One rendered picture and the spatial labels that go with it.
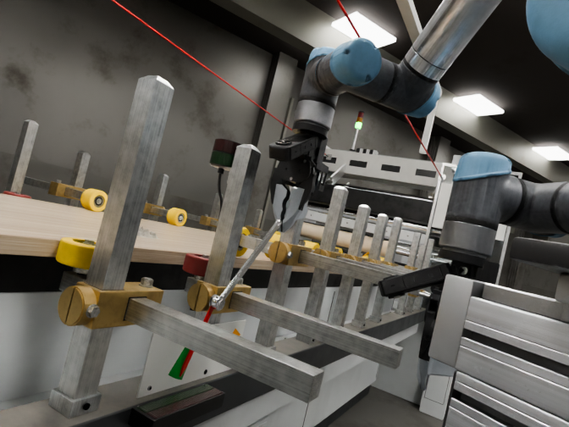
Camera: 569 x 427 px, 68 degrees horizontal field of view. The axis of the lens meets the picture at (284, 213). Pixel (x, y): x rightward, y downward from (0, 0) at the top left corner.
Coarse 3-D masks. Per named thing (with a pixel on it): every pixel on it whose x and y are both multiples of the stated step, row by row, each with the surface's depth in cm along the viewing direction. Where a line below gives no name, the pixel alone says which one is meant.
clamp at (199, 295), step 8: (200, 280) 78; (192, 288) 76; (200, 288) 75; (208, 288) 75; (216, 288) 76; (224, 288) 77; (240, 288) 82; (248, 288) 85; (192, 296) 75; (200, 296) 75; (208, 296) 74; (192, 304) 75; (200, 304) 74; (208, 304) 74; (224, 304) 78; (216, 312) 76; (224, 312) 79
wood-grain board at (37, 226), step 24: (0, 216) 77; (24, 216) 86; (48, 216) 97; (72, 216) 112; (96, 216) 133; (0, 240) 58; (24, 240) 61; (48, 240) 64; (96, 240) 76; (144, 240) 96; (168, 240) 112; (192, 240) 132; (240, 264) 111; (264, 264) 122
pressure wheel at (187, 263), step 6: (186, 258) 84; (192, 258) 82; (198, 258) 82; (204, 258) 82; (186, 264) 83; (192, 264) 82; (198, 264) 82; (204, 264) 82; (186, 270) 83; (192, 270) 82; (198, 270) 82; (204, 270) 82; (198, 276) 84
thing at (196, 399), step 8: (208, 392) 71; (216, 392) 72; (184, 400) 66; (192, 400) 67; (200, 400) 67; (160, 408) 61; (168, 408) 62; (176, 408) 63; (152, 416) 59; (160, 416) 59
